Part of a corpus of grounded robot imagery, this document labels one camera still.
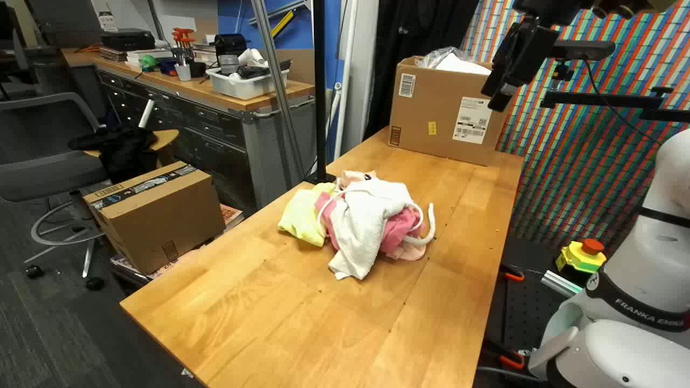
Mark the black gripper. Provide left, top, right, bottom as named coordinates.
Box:
left=480, top=19, right=564, bottom=115

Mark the hot pink cloth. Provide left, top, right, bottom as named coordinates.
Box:
left=316, top=191, right=428, bottom=259

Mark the white towel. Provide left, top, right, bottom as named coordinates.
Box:
left=326, top=170, right=420, bottom=283

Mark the yellow cloth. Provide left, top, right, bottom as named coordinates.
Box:
left=277, top=181, right=339, bottom=249

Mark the clear plastic packing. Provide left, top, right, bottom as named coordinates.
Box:
left=420, top=46, right=494, bottom=78

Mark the cardboard box with white label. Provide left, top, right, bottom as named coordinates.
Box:
left=388, top=53, right=517, bottom=167

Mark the black pole stand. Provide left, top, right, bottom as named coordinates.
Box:
left=309, top=0, right=337, bottom=184

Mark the orange clamp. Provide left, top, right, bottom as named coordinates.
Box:
left=494, top=344, right=533, bottom=373
left=500, top=265, right=528, bottom=284

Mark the yellow red emergency stop button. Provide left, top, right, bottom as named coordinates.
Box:
left=554, top=235, right=611, bottom=279

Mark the silver tripod pole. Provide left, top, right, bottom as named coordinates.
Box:
left=247, top=0, right=310, bottom=189

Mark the white plastic bin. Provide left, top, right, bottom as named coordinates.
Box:
left=205, top=60, right=293, bottom=102

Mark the grey workbench with wooden top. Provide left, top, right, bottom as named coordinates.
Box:
left=61, top=46, right=319, bottom=212

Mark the reddish flat board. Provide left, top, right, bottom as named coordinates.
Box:
left=218, top=203, right=247, bottom=228

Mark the round wooden stool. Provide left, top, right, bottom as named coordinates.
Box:
left=83, top=127, right=181, bottom=168

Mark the cardboard box with black tape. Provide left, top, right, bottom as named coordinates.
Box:
left=83, top=159, right=227, bottom=275

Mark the grey office chair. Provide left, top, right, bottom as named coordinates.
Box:
left=0, top=91, right=110, bottom=293

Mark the black mounted camera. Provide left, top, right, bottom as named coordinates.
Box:
left=550, top=38, right=618, bottom=82

